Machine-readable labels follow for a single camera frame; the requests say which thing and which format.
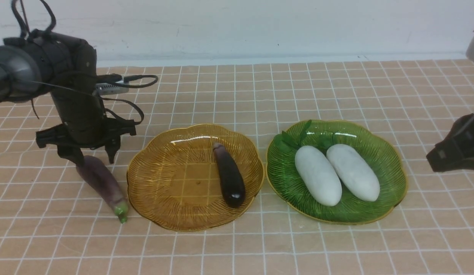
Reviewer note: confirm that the amber ribbed plastic plate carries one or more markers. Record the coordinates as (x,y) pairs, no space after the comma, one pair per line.
(174,181)

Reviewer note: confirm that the dark purple eggplant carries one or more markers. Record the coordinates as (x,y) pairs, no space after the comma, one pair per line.
(231,181)

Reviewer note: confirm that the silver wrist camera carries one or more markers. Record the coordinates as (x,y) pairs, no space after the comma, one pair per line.
(111,84)

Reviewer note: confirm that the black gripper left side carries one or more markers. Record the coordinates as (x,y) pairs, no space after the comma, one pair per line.
(70,138)

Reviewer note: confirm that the purple eggplant with green stem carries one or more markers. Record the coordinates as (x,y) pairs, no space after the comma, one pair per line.
(100,178)

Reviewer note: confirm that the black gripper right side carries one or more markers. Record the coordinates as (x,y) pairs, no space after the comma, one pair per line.
(456,150)

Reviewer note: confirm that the orange checkered tablecloth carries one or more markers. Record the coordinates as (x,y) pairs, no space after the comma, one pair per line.
(52,223)

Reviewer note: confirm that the white radish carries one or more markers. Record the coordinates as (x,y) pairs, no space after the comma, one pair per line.
(314,168)
(354,172)

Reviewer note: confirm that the green ribbed plastic plate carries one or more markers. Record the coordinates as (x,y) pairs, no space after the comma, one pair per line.
(381,156)

